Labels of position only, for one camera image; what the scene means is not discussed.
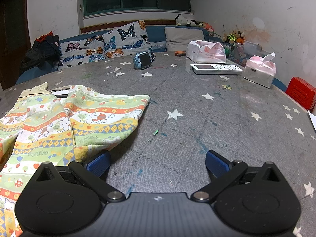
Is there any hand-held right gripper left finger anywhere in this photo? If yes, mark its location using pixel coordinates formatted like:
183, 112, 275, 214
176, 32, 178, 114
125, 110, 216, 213
32, 150, 126, 203

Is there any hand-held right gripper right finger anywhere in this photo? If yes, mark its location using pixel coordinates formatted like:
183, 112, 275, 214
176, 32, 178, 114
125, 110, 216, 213
192, 150, 280, 203

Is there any colourful patterned children's garment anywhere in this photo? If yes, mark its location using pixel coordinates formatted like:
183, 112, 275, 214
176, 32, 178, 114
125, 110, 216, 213
0, 83, 150, 237

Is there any pile of dark clothes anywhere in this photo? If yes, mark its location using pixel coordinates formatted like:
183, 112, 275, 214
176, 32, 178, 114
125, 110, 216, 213
20, 32, 61, 72

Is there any white remote control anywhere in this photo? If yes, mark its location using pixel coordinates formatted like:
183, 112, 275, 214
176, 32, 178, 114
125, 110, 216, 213
190, 64, 244, 75

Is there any pink tissue pack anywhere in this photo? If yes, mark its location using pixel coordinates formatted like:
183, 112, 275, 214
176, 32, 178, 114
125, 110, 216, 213
244, 52, 276, 88

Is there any white paper sheet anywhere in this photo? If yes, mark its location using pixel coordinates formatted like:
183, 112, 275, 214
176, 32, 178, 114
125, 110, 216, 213
307, 109, 316, 132

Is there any red plastic stool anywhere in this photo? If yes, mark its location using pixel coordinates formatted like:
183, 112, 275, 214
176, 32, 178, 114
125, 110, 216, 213
286, 77, 316, 111

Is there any blue children's smartwatch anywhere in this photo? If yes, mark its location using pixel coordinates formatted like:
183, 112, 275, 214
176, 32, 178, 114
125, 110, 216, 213
133, 50, 155, 71

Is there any white plastic bag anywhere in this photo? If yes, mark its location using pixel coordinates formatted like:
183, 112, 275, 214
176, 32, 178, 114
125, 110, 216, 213
186, 40, 227, 63

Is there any clear plastic box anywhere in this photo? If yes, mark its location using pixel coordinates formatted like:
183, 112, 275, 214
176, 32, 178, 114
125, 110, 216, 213
231, 41, 269, 67

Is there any butterfly print cushion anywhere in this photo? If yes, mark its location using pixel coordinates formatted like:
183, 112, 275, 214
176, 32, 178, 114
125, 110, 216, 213
58, 20, 152, 68

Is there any pile of small plush toys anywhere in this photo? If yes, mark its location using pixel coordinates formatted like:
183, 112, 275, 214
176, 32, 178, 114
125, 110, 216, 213
222, 30, 246, 45

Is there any grey pillow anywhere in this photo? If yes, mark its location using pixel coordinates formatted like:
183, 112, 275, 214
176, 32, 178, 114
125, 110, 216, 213
164, 27, 206, 52

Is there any pink and green plush toy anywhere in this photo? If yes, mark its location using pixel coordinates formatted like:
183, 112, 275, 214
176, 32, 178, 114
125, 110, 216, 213
196, 21, 216, 34

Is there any white and black plush dog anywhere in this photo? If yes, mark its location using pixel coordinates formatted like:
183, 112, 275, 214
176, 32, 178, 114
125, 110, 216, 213
175, 14, 198, 27

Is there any dark wooden door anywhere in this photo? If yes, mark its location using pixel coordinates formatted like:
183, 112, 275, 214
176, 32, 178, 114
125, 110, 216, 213
0, 0, 28, 90

